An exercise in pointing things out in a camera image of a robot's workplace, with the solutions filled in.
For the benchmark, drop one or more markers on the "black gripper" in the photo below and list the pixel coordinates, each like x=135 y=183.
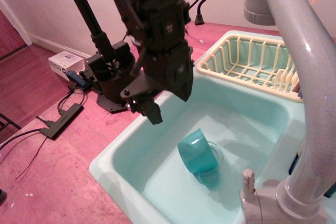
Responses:
x=170 y=70

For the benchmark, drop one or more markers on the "teal plastic cup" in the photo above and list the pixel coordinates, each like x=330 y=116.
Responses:
x=201 y=157

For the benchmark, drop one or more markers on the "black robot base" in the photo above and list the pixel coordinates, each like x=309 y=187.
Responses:
x=108 y=79

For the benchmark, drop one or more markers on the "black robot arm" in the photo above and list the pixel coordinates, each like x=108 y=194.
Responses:
x=155 y=24

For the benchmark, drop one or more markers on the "light teal toy sink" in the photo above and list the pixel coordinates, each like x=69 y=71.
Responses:
x=243 y=149

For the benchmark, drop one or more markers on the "black tripod pole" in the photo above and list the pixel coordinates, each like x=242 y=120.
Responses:
x=98 y=36

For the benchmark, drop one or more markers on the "blue clamp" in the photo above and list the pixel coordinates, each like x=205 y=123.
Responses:
x=74 y=77

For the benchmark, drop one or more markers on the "cream dish rack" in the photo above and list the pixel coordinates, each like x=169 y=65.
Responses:
x=254 y=61

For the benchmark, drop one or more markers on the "white oculus box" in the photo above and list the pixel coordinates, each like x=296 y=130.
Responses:
x=63 y=62

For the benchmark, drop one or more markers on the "black usb hub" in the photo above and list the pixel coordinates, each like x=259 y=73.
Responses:
x=54 y=129

